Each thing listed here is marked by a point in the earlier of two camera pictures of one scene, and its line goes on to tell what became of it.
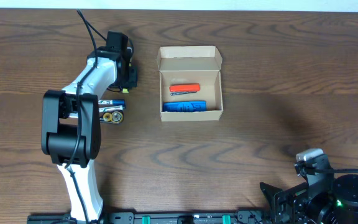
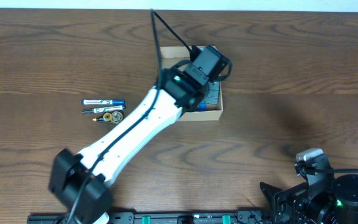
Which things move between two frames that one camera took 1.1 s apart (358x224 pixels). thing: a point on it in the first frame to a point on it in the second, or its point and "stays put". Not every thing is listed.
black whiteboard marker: x=110 y=109 stays put
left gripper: x=133 y=79 to x=213 y=79
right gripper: x=298 y=196 stays put
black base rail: x=158 y=218 stays put
